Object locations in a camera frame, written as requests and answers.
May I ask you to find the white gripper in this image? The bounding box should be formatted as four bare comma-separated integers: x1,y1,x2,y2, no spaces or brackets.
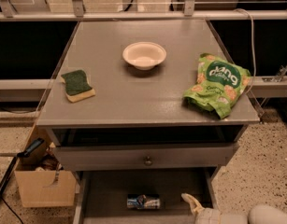
181,193,248,224

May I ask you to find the blue redbull can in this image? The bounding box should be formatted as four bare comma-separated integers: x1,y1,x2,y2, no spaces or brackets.
127,194,161,210

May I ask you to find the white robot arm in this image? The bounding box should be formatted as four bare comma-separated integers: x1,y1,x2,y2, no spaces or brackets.
181,193,287,224

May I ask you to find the grey top drawer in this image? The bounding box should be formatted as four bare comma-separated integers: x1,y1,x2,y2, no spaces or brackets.
53,143,238,171

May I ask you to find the brass drawer knob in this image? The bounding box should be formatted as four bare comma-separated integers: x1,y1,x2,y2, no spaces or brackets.
144,156,152,166

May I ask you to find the open grey middle drawer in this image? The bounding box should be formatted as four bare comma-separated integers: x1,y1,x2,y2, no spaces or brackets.
73,168,218,224

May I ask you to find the grey drawer cabinet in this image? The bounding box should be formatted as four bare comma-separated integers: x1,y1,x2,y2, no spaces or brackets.
36,18,261,224

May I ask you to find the green dang chips bag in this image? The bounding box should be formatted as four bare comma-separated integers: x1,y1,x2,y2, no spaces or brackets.
183,53,251,119

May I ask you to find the cardboard box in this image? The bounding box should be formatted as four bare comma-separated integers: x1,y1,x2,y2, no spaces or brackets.
14,126,76,208

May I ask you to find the white paper bowl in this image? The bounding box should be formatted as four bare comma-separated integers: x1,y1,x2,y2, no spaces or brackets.
122,42,166,71

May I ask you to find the green and yellow sponge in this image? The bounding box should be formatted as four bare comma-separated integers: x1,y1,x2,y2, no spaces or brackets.
61,70,95,103

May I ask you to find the white cable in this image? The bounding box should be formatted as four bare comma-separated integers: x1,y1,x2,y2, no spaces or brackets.
234,7,258,95

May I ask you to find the black handled tool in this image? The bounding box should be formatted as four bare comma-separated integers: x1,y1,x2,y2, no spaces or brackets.
0,138,44,158

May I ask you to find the black cable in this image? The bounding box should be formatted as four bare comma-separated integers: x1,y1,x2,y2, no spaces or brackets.
0,156,25,224

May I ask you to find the metal railing frame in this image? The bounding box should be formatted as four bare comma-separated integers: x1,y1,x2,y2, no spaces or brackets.
0,0,287,21

